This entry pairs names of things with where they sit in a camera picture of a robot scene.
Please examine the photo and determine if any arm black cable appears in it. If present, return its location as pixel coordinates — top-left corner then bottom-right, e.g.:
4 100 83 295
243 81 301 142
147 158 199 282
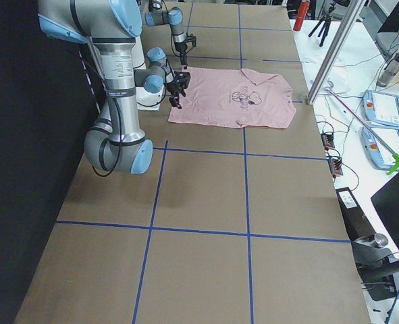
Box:
80 36 126 178

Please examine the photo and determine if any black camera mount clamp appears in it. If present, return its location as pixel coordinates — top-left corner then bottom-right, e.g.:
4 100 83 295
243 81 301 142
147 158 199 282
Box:
351 233 399 301

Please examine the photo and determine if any red bottle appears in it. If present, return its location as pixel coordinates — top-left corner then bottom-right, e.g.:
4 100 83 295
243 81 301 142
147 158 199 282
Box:
293 0 310 32

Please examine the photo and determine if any clear water bottle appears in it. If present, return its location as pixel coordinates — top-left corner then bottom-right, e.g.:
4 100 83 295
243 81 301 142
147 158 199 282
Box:
376 52 399 88

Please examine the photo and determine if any teach pendant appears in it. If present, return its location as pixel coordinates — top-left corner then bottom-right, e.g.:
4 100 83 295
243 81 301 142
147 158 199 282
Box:
361 126 399 171
362 90 399 128

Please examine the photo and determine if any orange circuit board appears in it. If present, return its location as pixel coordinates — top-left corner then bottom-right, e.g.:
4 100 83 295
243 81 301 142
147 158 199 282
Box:
327 157 343 178
321 132 335 151

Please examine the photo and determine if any far teach pendant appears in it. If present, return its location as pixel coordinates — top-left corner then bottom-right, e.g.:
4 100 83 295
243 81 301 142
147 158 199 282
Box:
362 90 399 128

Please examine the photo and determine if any pink Snoopy t-shirt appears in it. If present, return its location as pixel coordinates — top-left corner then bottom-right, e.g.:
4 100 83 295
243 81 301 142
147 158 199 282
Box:
168 67 296 129

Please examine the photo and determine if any black box with label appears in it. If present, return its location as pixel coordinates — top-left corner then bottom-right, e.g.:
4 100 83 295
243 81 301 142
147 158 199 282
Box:
336 187 375 241

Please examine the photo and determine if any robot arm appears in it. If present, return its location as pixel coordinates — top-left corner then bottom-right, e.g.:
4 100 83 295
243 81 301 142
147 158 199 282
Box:
144 0 197 70
38 1 196 177

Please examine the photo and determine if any aluminium frame post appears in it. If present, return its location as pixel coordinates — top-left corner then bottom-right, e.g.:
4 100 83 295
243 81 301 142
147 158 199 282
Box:
307 1 365 105

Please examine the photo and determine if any upper orange circuit board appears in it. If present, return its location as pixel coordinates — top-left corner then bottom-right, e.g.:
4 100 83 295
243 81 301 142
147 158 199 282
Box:
321 132 335 151

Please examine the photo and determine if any near teach pendant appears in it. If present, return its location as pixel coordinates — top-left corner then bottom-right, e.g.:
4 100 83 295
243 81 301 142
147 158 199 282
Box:
361 126 399 171

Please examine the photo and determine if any lower orange circuit board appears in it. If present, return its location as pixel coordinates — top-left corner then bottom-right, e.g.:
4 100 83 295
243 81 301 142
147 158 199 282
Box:
327 157 343 178

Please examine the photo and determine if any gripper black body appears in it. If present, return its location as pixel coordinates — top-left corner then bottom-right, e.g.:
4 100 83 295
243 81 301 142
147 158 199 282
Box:
167 71 190 96
172 33 196 56

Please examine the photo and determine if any black tripod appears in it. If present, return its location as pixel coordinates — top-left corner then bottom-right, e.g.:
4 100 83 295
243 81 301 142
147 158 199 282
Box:
308 3 335 47

